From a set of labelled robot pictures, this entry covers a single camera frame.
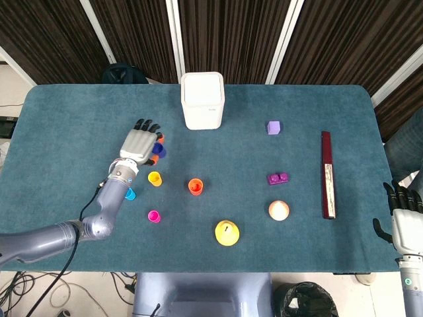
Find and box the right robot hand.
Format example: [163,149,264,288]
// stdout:
[372,180,423,257]

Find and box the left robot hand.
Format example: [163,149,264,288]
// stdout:
[118,118,167,167]

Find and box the dark blue plastic cup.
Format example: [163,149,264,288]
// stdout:
[152,141,167,160]

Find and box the yellow plastic cup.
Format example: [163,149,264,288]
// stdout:
[147,171,163,188]

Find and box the white shoe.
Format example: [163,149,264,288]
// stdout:
[355,272,377,286]

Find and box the teal table cloth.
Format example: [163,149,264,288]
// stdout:
[0,84,414,273]

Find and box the orange plastic cup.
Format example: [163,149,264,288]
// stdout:
[188,178,204,197]

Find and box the black office chair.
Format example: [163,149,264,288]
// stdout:
[101,63,149,85]

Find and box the white square bin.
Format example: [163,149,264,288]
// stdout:
[180,71,227,131]

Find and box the person in blue jeans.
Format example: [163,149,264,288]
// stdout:
[385,107,423,181]

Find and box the dark red folded fan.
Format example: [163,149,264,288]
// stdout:
[321,131,337,220]

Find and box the black bagged trash bin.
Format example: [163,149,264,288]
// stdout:
[273,281,338,317]

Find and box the yellow toy pear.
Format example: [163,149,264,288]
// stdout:
[214,220,241,247]

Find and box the toy peach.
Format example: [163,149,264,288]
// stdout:
[268,199,291,221]

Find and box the black floor device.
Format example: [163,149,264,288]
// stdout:
[0,115,18,139]

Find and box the purple toy brick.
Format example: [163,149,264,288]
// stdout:
[266,172,289,186]

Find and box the blue-grey robot torso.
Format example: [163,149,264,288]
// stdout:
[132,272,274,317]

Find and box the white partition post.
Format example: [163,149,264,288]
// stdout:
[79,0,116,65]
[266,0,305,84]
[0,46,37,87]
[371,49,423,104]
[165,0,186,83]

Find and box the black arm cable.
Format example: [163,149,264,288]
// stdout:
[24,176,112,317]

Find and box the black plugged floor cable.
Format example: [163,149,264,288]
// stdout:
[110,271,137,294]

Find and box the white floor cable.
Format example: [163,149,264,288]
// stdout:
[49,282,110,317]

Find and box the black floor cable bundle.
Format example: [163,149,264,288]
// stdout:
[0,271,72,310]

